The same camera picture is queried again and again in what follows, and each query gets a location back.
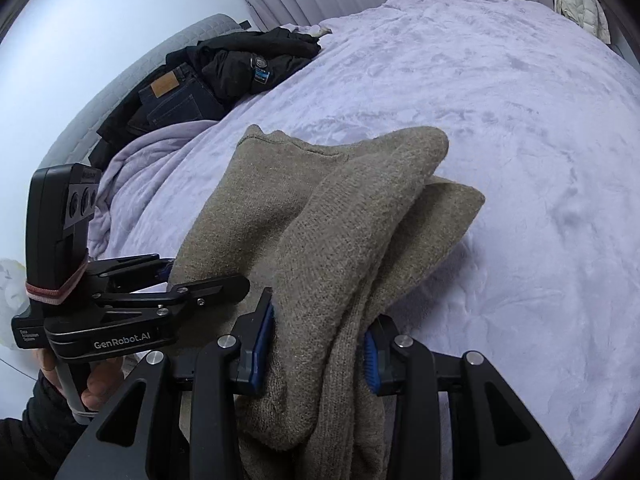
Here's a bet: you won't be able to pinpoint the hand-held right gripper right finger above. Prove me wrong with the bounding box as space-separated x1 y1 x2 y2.
364 315 576 480

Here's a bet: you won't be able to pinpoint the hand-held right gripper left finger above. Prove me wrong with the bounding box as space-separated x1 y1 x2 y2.
55 287 276 480

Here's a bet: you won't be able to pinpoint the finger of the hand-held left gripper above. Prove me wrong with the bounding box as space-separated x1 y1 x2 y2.
95 274 251 320
89 254 176 292

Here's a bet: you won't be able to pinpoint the olive knit sweater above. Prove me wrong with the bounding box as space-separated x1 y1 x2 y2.
170 125 486 480

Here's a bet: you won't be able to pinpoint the person's left forearm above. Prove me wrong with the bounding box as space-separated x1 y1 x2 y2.
0 370 92 480

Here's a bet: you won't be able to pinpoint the person's left hand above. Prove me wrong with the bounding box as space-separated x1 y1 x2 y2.
35 347 126 413

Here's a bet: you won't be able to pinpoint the white crumpled bag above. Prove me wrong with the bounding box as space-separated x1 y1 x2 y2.
0 257 28 347

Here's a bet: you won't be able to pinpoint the lavender folded duvet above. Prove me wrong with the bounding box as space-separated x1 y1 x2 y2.
89 120 227 263

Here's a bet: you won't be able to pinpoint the black garment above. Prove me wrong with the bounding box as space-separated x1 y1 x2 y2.
94 105 151 170

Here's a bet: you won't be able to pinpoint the dark blue jeans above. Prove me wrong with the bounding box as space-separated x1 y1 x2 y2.
127 62 227 134

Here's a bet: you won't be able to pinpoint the grey padded headboard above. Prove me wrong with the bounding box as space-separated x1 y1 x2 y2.
50 14 252 163

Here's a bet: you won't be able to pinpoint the black jacket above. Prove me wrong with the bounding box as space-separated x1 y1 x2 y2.
187 27 322 108

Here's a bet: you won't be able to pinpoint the lavender fleece blanket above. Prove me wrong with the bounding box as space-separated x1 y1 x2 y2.
90 0 640 480

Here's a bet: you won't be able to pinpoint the cream puffer jacket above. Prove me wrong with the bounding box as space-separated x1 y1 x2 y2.
552 0 612 44

